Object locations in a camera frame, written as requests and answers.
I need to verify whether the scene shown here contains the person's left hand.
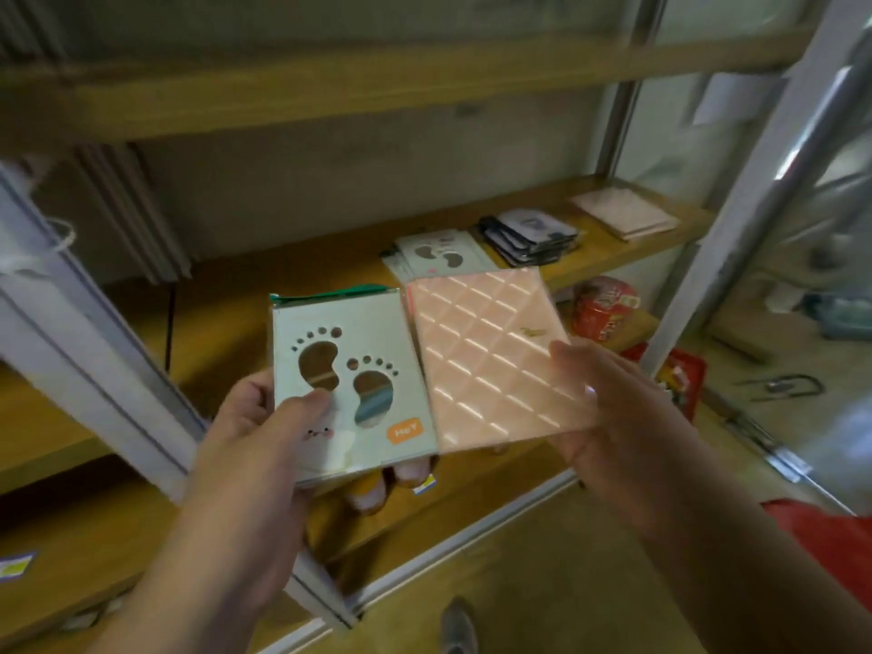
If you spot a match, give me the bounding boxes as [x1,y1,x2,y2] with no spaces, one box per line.
[168,369,335,601]

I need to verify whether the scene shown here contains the person's right hand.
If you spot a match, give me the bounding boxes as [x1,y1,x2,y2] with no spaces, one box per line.
[547,338,711,533]

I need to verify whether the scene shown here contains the person's right forearm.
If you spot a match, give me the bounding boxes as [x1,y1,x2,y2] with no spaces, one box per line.
[633,455,872,654]

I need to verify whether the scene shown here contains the person's red clothing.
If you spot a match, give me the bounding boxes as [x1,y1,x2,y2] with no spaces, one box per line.
[761,498,872,610]

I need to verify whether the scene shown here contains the person's shoe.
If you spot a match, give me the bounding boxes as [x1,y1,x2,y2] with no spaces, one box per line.
[439,595,480,654]

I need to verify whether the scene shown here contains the red plastic basket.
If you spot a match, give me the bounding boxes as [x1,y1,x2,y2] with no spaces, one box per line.
[619,341,709,424]

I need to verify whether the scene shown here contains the grey metal floor bar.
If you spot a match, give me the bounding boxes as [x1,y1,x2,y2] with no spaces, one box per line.
[701,387,857,519]

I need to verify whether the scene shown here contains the white round cup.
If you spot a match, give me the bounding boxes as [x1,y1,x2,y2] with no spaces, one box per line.
[343,469,391,517]
[391,455,434,490]

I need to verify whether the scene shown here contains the red round tub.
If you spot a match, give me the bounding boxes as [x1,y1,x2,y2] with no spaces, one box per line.
[570,275,643,342]

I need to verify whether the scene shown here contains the teal plastic basket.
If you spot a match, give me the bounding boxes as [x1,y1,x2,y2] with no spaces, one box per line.
[800,292,872,342]

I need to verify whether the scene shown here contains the white paper note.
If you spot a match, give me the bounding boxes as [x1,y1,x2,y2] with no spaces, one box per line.
[691,71,785,127]

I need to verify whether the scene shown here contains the black cable loop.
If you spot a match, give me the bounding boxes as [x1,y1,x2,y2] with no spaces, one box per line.
[734,372,827,404]

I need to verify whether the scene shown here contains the white cord tie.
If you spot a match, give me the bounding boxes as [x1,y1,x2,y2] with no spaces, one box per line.
[0,217,77,277]

